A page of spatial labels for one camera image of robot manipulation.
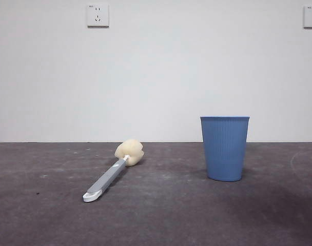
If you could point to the blue ribbed plastic cup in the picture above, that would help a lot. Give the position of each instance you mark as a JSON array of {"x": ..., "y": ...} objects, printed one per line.
[{"x": 225, "y": 153}]

